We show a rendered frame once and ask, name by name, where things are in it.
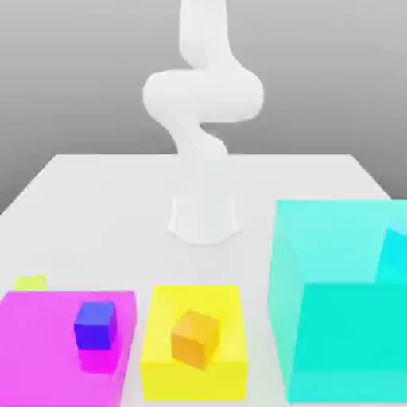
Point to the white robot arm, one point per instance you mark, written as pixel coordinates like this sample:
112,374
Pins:
203,95

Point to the small orange cube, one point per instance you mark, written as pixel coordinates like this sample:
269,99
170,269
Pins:
194,341

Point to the small blue cube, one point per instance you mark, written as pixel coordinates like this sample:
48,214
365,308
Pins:
94,327

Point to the small yellow-green cube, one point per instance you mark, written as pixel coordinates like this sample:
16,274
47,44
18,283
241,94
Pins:
31,283

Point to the large yellow box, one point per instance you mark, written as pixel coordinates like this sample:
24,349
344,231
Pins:
197,381

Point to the large cyan box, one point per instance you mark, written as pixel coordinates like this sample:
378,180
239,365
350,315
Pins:
346,343

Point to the large magenta box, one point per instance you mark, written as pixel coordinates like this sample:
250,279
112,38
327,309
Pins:
38,343

